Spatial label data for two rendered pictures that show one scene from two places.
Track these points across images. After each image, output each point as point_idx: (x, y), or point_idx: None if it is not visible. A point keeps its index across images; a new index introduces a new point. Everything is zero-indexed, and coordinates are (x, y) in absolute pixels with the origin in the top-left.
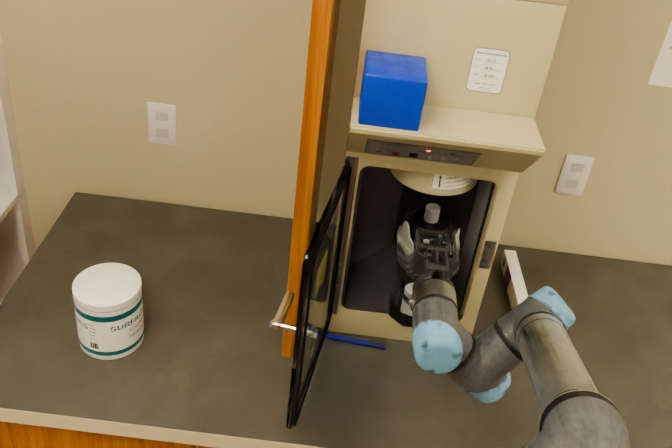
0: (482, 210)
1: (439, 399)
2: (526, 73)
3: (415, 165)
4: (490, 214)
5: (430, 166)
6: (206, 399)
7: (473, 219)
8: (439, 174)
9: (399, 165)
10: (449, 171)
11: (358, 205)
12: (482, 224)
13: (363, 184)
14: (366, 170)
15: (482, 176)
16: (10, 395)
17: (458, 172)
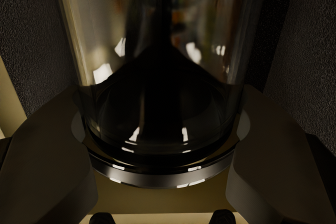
0: (45, 102)
1: None
2: None
3: (209, 220)
4: (20, 121)
5: (182, 222)
6: None
7: (53, 19)
8: (163, 213)
9: (239, 217)
10: (146, 219)
11: None
12: (21, 95)
13: (265, 35)
14: (257, 60)
15: (82, 219)
16: None
17: (129, 219)
